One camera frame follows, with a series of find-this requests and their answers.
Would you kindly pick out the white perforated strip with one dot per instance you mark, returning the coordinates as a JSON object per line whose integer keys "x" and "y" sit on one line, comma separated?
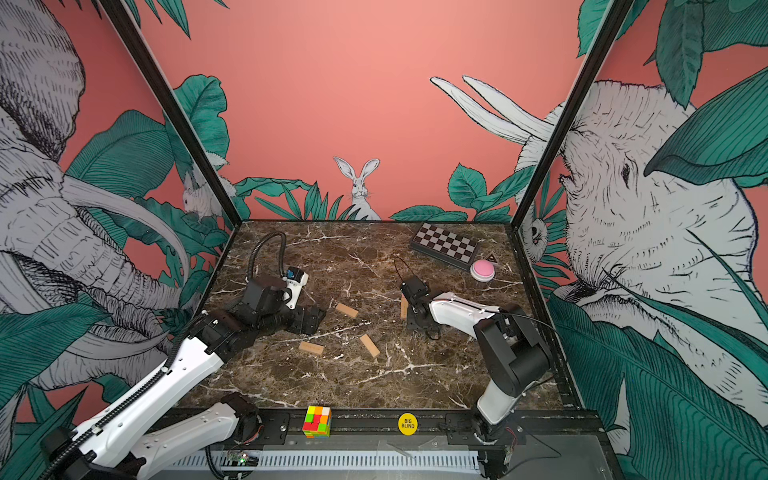
{"x": 305, "y": 460}

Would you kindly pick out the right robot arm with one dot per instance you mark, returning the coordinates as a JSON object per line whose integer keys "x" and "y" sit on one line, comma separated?
{"x": 512, "y": 348}

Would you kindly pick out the black front rail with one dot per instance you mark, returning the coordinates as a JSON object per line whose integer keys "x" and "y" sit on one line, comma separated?
{"x": 463, "y": 427}

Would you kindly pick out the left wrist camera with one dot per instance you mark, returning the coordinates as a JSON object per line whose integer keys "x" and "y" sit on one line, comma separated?
{"x": 267, "y": 296}

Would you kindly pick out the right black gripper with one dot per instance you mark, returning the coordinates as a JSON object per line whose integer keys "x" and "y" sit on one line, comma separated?
{"x": 411, "y": 321}

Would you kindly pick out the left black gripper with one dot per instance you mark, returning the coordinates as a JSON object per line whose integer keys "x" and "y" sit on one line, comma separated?
{"x": 302, "y": 325}

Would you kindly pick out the colourful puzzle cube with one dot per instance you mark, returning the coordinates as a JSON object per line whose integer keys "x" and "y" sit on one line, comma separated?
{"x": 317, "y": 422}

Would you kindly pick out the small circuit board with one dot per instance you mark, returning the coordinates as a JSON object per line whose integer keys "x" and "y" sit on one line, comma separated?
{"x": 240, "y": 459}

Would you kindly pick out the folded checkered chess board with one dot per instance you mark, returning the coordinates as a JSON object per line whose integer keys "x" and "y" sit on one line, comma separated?
{"x": 444, "y": 245}

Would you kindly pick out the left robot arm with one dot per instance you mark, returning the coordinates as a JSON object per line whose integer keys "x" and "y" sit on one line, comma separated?
{"x": 118, "y": 443}

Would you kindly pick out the natural wood block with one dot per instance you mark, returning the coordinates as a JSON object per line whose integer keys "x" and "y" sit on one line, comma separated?
{"x": 311, "y": 348}
{"x": 347, "y": 310}
{"x": 370, "y": 346}
{"x": 404, "y": 306}

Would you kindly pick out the pink round button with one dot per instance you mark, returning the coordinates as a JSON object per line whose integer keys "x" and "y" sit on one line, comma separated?
{"x": 482, "y": 271}

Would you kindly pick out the yellow big blind chip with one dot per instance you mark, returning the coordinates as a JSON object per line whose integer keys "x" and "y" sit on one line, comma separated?
{"x": 408, "y": 424}

